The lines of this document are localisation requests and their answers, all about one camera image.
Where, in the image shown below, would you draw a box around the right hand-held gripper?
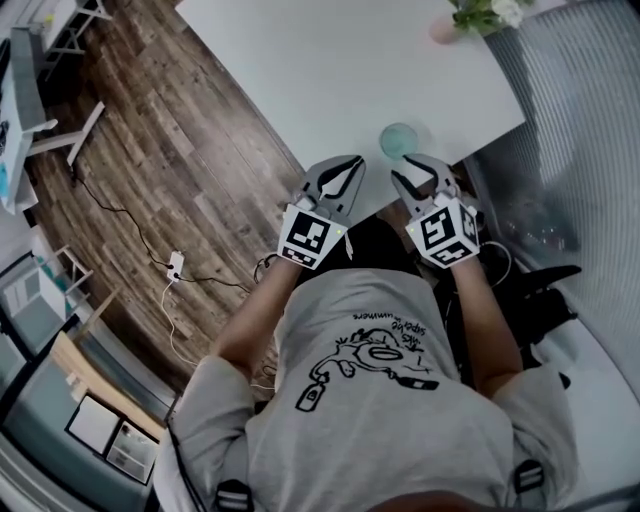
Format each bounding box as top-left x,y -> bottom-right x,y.
390,153 -> 481,271

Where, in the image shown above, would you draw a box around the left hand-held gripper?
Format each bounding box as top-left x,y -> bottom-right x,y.
277,154 -> 367,271

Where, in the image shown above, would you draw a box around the translucent green cup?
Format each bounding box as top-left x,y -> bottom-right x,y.
378,122 -> 419,161

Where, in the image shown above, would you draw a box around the person's right forearm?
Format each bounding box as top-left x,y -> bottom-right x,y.
447,257 -> 524,401

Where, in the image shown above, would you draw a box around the person's left forearm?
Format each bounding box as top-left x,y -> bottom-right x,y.
209,257 -> 304,381

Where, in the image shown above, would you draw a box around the person's black trousers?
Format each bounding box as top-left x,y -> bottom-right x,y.
344,217 -> 451,301

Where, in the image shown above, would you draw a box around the white square table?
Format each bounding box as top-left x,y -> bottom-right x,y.
174,0 -> 527,231

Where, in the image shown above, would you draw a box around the pink vase with white flowers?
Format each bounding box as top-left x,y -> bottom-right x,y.
428,0 -> 536,46

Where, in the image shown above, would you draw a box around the black office chair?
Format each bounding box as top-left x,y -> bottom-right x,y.
429,209 -> 584,391

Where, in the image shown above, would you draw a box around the grey printed t-shirt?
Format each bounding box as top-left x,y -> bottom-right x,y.
152,268 -> 581,512

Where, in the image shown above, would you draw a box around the wooden table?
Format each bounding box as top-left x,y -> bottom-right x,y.
49,332 -> 169,441

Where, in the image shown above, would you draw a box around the white step stool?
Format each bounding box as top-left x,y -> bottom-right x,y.
9,0 -> 114,84

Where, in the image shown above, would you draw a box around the white chair with wooden legs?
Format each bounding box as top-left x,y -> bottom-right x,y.
0,244 -> 94,331

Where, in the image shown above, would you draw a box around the white desk with metal legs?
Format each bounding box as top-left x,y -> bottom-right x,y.
0,27 -> 106,216

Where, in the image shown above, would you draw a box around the grey framed tray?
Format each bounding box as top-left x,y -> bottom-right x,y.
104,419 -> 161,485

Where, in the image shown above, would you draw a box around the black floor cable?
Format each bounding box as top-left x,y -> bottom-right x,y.
69,169 -> 251,296

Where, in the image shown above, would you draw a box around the white floor cable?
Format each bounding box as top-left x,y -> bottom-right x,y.
160,279 -> 276,391

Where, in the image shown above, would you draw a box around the black strap buckle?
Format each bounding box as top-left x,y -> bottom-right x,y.
513,459 -> 546,496
214,479 -> 255,512

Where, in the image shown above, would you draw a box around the white board with black frame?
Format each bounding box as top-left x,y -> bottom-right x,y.
64,394 -> 121,456

